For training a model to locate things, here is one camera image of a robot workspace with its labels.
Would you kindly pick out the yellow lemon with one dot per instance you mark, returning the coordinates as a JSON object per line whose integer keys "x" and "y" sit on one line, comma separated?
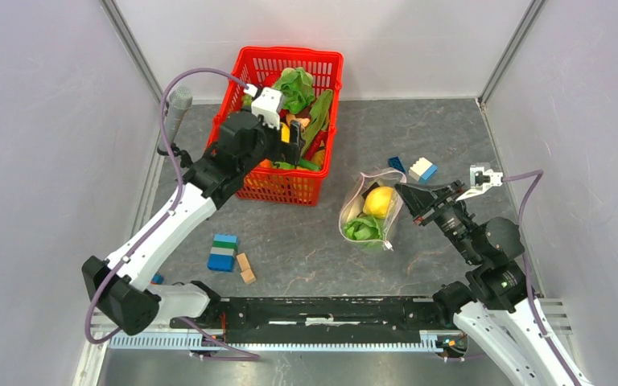
{"x": 377, "y": 201}

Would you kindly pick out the red plastic basket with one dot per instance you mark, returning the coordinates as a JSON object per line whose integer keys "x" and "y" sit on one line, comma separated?
{"x": 262, "y": 66}

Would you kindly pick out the white blue toy block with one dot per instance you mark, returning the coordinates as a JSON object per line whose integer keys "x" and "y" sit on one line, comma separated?
{"x": 422, "y": 170}

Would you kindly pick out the orange fruit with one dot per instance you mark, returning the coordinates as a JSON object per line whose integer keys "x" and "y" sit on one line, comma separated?
{"x": 266, "y": 163}

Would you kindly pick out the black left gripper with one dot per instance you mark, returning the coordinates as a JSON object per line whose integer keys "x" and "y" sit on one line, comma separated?
{"x": 284, "y": 150}

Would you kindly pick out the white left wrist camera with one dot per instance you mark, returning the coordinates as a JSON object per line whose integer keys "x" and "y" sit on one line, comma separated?
{"x": 267, "y": 104}

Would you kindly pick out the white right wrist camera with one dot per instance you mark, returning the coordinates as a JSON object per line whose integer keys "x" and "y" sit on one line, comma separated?
{"x": 482, "y": 178}

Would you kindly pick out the clear zip top bag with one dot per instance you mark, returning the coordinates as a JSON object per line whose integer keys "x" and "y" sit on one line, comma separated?
{"x": 381, "y": 177}

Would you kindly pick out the red blue toy block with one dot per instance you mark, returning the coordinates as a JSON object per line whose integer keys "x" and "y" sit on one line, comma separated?
{"x": 157, "y": 279}

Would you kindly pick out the dark blue toy block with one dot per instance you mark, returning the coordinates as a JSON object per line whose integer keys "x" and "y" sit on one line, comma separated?
{"x": 396, "y": 163}

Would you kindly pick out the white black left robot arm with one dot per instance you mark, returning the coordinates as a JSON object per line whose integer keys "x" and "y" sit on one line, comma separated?
{"x": 117, "y": 285}

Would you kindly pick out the grey microphone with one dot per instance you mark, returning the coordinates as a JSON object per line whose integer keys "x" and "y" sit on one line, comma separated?
{"x": 179, "y": 101}

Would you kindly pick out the small wooden block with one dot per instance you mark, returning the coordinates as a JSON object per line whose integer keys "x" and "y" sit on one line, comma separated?
{"x": 248, "y": 276}
{"x": 243, "y": 262}

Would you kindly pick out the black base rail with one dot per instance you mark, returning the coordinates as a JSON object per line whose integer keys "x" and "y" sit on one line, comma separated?
{"x": 351, "y": 320}

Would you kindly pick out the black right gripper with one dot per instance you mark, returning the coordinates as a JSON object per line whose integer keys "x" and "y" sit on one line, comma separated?
{"x": 418, "y": 199}

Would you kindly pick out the blue green stacked blocks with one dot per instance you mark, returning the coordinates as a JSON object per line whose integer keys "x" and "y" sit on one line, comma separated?
{"x": 223, "y": 252}

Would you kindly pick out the green romaine lettuce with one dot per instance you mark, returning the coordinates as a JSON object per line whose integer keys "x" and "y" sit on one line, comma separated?
{"x": 365, "y": 232}

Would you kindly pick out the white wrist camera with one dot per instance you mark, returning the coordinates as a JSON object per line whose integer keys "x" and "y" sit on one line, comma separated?
{"x": 267, "y": 104}
{"x": 482, "y": 178}

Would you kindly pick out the white radish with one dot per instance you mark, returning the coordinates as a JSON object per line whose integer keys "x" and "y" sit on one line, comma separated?
{"x": 353, "y": 209}

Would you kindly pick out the green leafy vegetable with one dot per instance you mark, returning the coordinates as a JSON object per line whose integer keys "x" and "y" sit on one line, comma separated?
{"x": 296, "y": 85}

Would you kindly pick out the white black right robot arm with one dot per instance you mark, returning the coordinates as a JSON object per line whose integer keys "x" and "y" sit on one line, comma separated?
{"x": 496, "y": 306}

